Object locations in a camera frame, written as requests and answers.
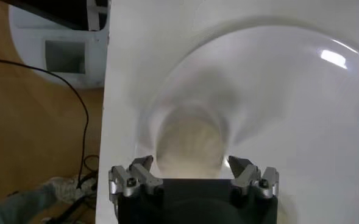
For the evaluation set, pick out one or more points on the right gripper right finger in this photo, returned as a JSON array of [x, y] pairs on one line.
[[246, 178]]

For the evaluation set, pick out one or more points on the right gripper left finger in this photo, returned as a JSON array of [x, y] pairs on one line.
[[142, 176]]

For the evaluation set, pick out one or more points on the white steamed baozi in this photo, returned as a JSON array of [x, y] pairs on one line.
[[191, 143]]

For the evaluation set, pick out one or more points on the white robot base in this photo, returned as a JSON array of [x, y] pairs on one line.
[[30, 61]]

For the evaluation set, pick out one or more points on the white round plate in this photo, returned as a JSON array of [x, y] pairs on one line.
[[273, 106]]

